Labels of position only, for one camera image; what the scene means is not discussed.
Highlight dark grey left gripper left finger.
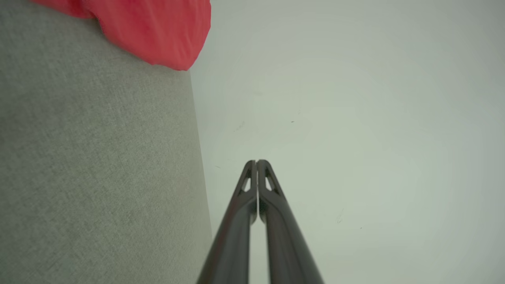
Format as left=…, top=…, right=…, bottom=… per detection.
left=196, top=160, right=258, bottom=284

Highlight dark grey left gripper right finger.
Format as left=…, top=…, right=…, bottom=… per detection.
left=258, top=159, right=325, bottom=284

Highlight red Bulls 23 jersey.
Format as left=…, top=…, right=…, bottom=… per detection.
left=31, top=0, right=212, bottom=71

